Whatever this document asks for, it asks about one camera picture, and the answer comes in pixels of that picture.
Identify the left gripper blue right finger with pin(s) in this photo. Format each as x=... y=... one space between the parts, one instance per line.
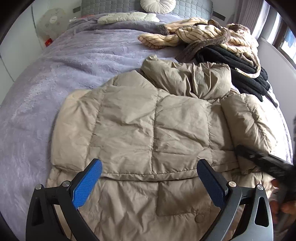
x=255 y=222

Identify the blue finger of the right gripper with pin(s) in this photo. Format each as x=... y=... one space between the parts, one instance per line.
x=262 y=159
x=276 y=172

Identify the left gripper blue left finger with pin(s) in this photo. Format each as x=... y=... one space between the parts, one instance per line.
x=42 y=220

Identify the beige quilted puffer jacket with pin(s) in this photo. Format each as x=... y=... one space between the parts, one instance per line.
x=150 y=128

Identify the black folded clothes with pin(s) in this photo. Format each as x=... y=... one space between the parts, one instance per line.
x=240 y=69

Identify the person's right hand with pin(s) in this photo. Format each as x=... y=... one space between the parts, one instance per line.
x=288 y=208

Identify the grey padded side panel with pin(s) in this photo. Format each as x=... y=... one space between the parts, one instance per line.
x=281 y=75

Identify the beige striped garment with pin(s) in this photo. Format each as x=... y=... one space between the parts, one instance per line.
x=200 y=33

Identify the grey curtain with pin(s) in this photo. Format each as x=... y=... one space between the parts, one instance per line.
x=252 y=14

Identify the grey quilted headboard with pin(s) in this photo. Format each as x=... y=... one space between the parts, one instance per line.
x=184 y=9

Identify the lavender embossed bedspread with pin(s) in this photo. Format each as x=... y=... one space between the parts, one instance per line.
x=81 y=61

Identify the round white cushion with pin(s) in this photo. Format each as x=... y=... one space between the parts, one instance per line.
x=158 y=6

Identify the white folded quilted cloth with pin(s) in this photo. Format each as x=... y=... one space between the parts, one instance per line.
x=128 y=17

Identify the white wardrobe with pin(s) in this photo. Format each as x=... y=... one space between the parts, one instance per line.
x=19 y=48

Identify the red small box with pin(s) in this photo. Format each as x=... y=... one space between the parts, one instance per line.
x=48 y=42

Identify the white standing fan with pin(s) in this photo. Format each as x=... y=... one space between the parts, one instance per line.
x=53 y=23

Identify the grey purple fleece blanket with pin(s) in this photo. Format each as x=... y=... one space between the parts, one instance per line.
x=91 y=23

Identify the window with dark frame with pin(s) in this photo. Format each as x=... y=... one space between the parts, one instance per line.
x=271 y=27

